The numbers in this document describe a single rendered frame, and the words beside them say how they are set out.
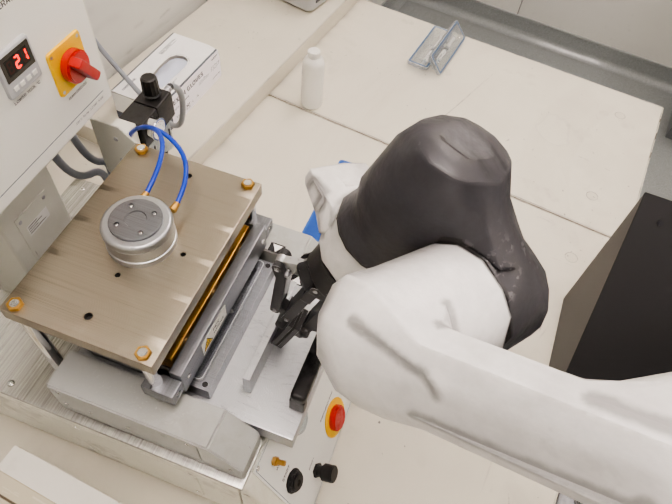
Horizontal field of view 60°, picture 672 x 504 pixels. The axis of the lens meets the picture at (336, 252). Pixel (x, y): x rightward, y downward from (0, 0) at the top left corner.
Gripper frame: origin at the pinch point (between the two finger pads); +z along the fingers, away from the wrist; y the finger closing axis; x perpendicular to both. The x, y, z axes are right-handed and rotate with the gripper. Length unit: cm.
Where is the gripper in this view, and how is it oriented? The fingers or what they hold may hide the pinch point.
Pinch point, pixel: (289, 327)
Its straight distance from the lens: 71.9
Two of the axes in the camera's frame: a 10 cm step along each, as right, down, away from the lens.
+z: -3.9, 4.4, 8.1
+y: 8.6, 5.0, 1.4
